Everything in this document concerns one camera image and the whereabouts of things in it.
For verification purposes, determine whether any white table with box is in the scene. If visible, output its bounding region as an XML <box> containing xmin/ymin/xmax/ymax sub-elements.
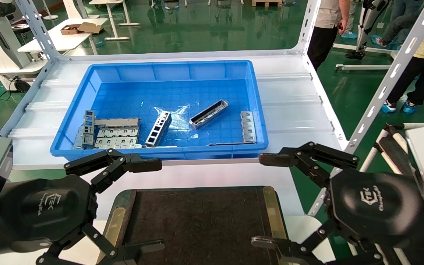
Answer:
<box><xmin>17</xmin><ymin>18</ymin><xmax>108</xmax><ymax>56</ymax></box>

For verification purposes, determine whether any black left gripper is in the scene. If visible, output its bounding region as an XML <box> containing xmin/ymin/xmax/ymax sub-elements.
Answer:
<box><xmin>0</xmin><ymin>148</ymin><xmax>166</xmax><ymax>265</ymax></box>

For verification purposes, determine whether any black work mat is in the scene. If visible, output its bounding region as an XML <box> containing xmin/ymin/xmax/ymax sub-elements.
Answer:
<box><xmin>96</xmin><ymin>186</ymin><xmax>294</xmax><ymax>265</ymax></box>

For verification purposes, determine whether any white black humanoid robot leg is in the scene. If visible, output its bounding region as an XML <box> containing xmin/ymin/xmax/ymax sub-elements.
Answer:
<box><xmin>345</xmin><ymin>0</ymin><xmax>390</xmax><ymax>60</ymax></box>

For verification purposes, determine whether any person in white shirt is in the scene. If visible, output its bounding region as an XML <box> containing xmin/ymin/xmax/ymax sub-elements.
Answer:
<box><xmin>307</xmin><ymin>0</ymin><xmax>364</xmax><ymax>71</ymax></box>

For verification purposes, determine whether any long grey metal housing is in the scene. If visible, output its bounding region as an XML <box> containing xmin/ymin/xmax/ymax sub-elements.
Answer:
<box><xmin>94</xmin><ymin>118</ymin><xmax>141</xmax><ymax>128</ymax></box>

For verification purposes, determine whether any small silver metal plate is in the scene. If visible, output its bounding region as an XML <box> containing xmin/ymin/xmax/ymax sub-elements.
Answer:
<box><xmin>73</xmin><ymin>125</ymin><xmax>84</xmax><ymax>149</ymax></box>

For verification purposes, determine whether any black floor cable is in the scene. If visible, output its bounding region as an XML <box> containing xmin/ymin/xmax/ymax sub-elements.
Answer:
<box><xmin>0</xmin><ymin>77</ymin><xmax>18</xmax><ymax>101</ymax></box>

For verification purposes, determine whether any silver stamped metal plate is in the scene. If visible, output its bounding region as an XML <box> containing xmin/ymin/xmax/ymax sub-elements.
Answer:
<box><xmin>96</xmin><ymin>127</ymin><xmax>139</xmax><ymax>138</ymax></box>
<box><xmin>93</xmin><ymin>137</ymin><xmax>142</xmax><ymax>149</ymax></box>

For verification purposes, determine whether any silver slotted metal plate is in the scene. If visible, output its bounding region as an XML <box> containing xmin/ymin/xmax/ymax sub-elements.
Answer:
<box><xmin>240</xmin><ymin>111</ymin><xmax>257</xmax><ymax>143</ymax></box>

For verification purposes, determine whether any person in blue jeans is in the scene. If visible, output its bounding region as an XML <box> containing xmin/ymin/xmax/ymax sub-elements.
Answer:
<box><xmin>370</xmin><ymin>0</ymin><xmax>424</xmax><ymax>50</ymax></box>

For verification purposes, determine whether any white floor stand base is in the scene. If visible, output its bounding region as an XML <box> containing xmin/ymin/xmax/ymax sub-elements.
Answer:
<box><xmin>335</xmin><ymin>43</ymin><xmax>399</xmax><ymax>71</ymax></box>

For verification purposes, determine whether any white frame with black pads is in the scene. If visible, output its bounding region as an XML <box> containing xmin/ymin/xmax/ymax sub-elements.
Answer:
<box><xmin>359</xmin><ymin>122</ymin><xmax>418</xmax><ymax>175</ymax></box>

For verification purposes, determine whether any white table with legs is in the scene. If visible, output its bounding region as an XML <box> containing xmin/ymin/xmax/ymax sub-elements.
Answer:
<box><xmin>89</xmin><ymin>0</ymin><xmax>141</xmax><ymax>41</ymax></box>

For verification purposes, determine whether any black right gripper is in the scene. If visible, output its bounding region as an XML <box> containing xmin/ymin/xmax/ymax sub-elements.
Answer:
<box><xmin>251</xmin><ymin>141</ymin><xmax>424</xmax><ymax>265</ymax></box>

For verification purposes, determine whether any open cardboard box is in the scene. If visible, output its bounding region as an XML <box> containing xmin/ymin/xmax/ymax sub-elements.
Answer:
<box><xmin>60</xmin><ymin>22</ymin><xmax>103</xmax><ymax>36</ymax></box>

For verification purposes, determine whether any blue plastic bin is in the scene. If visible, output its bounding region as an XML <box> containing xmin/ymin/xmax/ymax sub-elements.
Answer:
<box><xmin>49</xmin><ymin>60</ymin><xmax>269</xmax><ymax>163</ymax></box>

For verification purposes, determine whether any person in grey trousers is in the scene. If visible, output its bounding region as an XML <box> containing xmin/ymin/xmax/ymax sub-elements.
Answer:
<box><xmin>341</xmin><ymin>0</ymin><xmax>361</xmax><ymax>39</ymax></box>

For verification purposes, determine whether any grey metal channel part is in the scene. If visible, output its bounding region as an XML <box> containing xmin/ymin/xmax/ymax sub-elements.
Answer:
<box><xmin>189</xmin><ymin>100</ymin><xmax>230</xmax><ymax>130</ymax></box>

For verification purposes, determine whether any clear plastic bag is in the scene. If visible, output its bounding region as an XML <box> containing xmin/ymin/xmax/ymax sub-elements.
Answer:
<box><xmin>152</xmin><ymin>106</ymin><xmax>200</xmax><ymax>139</ymax></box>

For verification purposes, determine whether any white metal shelving rack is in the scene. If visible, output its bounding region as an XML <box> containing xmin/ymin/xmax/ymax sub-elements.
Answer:
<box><xmin>0</xmin><ymin>0</ymin><xmax>424</xmax><ymax>216</ymax></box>

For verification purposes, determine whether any grey metal ladder frame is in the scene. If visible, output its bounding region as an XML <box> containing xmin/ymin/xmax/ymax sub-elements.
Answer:
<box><xmin>82</xmin><ymin>110</ymin><xmax>96</xmax><ymax>148</ymax></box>
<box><xmin>145</xmin><ymin>111</ymin><xmax>172</xmax><ymax>147</ymax></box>

